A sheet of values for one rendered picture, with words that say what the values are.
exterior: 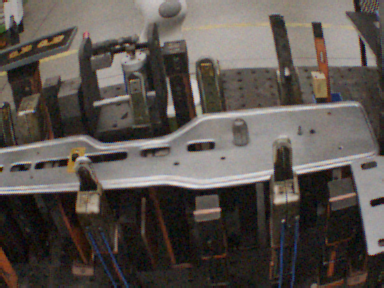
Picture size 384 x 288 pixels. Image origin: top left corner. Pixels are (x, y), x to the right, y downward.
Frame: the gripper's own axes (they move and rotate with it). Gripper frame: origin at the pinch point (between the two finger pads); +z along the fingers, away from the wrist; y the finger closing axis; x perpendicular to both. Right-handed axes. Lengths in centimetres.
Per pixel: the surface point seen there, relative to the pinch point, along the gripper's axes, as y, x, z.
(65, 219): 42, 10, 34
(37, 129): 24.2, 6.1, 19.9
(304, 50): -173, 141, 122
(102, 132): 24.0, 23.5, 26.0
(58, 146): 30.9, 12.2, 22.1
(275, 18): 34, 65, 0
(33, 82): 5.3, 4.0, 15.6
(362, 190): 70, 71, 22
